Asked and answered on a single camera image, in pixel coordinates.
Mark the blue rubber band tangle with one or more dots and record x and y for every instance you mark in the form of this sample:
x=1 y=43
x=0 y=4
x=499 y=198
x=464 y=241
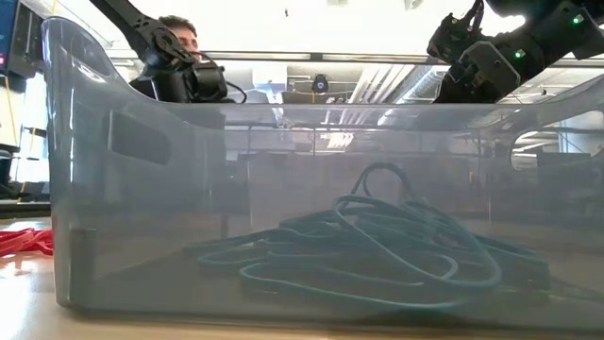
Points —
x=368 y=179
x=519 y=257
x=283 y=283

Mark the red rubber band tangle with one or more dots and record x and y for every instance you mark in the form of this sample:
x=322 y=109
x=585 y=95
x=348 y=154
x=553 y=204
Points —
x=23 y=241

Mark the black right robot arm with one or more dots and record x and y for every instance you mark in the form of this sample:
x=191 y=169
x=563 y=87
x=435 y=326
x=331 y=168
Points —
x=557 y=23

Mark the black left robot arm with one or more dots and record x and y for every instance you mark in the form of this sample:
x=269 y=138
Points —
x=141 y=28

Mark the person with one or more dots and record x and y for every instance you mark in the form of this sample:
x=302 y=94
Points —
x=186 y=40

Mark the smoky grey plastic basket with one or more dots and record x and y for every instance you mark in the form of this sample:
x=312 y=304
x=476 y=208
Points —
x=118 y=212

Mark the computer monitor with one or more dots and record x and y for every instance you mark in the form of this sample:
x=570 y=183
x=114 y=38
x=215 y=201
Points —
x=7 y=28

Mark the black round camera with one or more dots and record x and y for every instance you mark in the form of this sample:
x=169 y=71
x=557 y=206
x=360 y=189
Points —
x=320 y=85

